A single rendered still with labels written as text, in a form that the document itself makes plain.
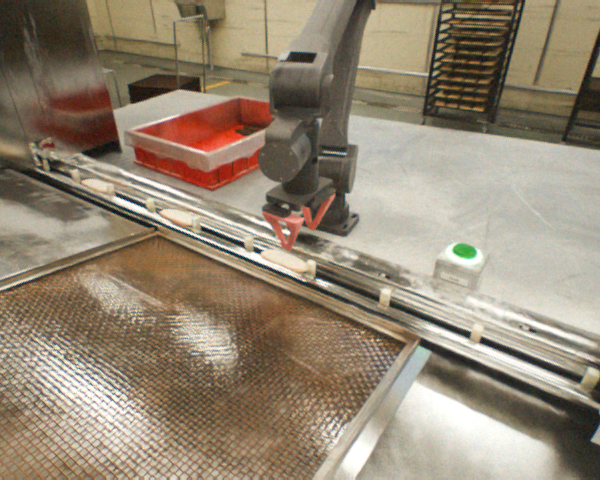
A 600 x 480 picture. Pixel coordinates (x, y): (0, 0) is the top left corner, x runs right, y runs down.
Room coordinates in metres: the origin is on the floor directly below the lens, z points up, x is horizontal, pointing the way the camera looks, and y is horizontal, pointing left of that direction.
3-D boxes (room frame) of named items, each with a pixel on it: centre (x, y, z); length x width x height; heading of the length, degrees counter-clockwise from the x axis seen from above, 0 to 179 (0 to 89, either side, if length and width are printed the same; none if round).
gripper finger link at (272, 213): (0.59, 0.01, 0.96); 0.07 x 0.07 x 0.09; 56
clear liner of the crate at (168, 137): (1.24, 0.21, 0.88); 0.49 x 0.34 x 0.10; 145
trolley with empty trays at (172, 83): (4.29, 1.26, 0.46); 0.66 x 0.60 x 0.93; 73
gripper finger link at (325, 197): (0.63, -0.02, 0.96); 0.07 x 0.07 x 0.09; 56
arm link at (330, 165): (0.80, -0.07, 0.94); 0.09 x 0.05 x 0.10; 163
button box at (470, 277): (0.58, -0.28, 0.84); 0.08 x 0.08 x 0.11; 56
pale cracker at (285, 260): (0.63, 0.03, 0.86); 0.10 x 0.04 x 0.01; 56
